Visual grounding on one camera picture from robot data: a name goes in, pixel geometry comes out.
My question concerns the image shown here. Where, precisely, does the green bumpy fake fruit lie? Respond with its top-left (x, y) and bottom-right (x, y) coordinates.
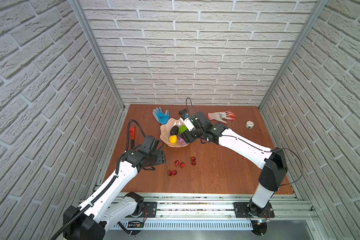
top-left (178, 126), bottom-right (188, 135)

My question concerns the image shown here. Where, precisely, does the dark fake avocado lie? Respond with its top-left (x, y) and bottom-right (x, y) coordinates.
top-left (170, 125), bottom-right (179, 136)

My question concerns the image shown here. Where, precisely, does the red cherry pair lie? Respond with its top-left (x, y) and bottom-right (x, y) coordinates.
top-left (190, 157), bottom-right (197, 166)
top-left (175, 160), bottom-right (185, 168)
top-left (168, 170), bottom-right (177, 176)

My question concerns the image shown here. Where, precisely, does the yellow fake pear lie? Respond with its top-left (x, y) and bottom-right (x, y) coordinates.
top-left (169, 135), bottom-right (178, 144)

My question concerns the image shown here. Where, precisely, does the purple fake cabbage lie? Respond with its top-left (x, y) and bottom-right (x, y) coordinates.
top-left (177, 135), bottom-right (186, 145)

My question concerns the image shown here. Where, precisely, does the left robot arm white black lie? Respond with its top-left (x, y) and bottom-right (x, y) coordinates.
top-left (52, 136), bottom-right (166, 240)

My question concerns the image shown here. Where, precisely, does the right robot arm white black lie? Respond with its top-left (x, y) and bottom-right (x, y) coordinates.
top-left (180, 112), bottom-right (288, 215)

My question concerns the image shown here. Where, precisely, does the pink wavy fruit bowl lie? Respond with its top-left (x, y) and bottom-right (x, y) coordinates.
top-left (160, 118), bottom-right (190, 148)

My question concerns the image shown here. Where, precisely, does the white red work glove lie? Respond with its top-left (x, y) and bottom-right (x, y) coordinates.
top-left (208, 111), bottom-right (236, 124)

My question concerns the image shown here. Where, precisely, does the red pipe wrench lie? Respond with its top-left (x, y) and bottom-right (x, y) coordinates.
top-left (129, 127), bottom-right (136, 149)

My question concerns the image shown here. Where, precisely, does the blue work glove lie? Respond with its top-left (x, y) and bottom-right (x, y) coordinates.
top-left (152, 107), bottom-right (170, 125)

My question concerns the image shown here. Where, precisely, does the white tape roll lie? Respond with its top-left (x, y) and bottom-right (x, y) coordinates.
top-left (246, 121), bottom-right (255, 129)

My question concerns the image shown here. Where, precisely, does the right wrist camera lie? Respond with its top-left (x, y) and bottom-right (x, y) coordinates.
top-left (181, 110), bottom-right (195, 132)

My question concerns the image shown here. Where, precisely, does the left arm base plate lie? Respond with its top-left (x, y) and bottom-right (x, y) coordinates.
top-left (126, 202), bottom-right (158, 219)

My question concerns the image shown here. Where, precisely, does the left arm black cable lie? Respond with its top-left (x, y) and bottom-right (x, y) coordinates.
top-left (49, 119), bottom-right (148, 240)

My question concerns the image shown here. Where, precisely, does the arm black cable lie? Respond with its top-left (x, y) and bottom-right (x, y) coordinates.
top-left (49, 119), bottom-right (148, 240)
top-left (185, 97), bottom-right (304, 187)

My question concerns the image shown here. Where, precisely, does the aluminium frame rail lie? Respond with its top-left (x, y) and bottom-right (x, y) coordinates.
top-left (110, 193), bottom-right (319, 231)

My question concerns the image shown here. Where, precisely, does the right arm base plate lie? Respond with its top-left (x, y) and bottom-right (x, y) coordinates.
top-left (233, 202), bottom-right (275, 219)

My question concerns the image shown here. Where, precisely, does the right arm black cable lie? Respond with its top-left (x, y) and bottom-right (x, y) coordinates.
top-left (185, 97), bottom-right (304, 187)

